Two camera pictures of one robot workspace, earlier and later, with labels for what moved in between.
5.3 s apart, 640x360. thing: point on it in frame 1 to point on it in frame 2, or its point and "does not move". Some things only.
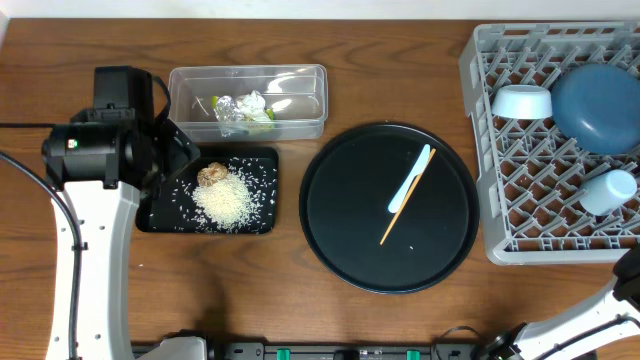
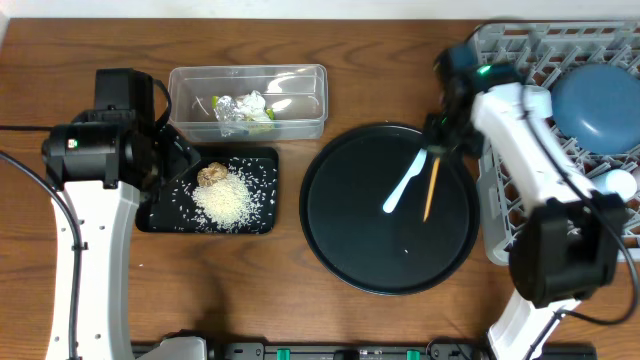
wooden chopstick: (422, 171) to (432, 190)
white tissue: (253, 106) does not move
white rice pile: (225, 203) does not move
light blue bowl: (522, 101) does not move
